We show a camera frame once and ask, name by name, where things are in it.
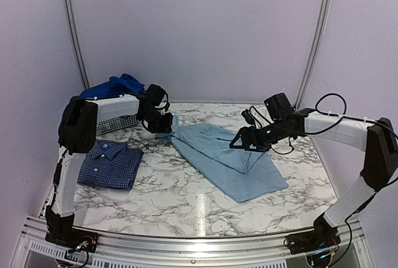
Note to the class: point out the blue checked shirt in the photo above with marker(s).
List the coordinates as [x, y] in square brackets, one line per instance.
[110, 164]

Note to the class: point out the royal blue garment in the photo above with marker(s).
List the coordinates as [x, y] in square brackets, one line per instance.
[114, 87]

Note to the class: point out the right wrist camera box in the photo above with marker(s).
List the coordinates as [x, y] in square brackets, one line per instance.
[249, 118]

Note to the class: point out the light blue garment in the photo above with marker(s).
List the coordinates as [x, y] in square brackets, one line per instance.
[242, 175]

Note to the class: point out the left aluminium corner post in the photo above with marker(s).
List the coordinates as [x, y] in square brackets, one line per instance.
[76, 47]

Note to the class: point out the aluminium corner post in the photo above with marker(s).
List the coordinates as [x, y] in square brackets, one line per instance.
[313, 53]
[76, 47]

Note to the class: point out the aluminium front frame rail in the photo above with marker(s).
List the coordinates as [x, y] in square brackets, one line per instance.
[126, 250]

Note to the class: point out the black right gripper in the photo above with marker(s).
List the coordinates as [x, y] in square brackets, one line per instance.
[258, 143]

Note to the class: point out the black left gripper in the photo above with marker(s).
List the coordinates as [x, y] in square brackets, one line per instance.
[165, 127]

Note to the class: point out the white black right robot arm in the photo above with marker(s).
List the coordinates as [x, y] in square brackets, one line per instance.
[374, 139]

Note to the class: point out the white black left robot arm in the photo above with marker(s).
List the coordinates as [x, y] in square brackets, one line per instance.
[77, 132]

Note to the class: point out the white plastic laundry basket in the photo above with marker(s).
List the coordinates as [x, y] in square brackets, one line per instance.
[115, 124]

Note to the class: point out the right aluminium corner post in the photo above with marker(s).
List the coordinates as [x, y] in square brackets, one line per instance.
[313, 53]

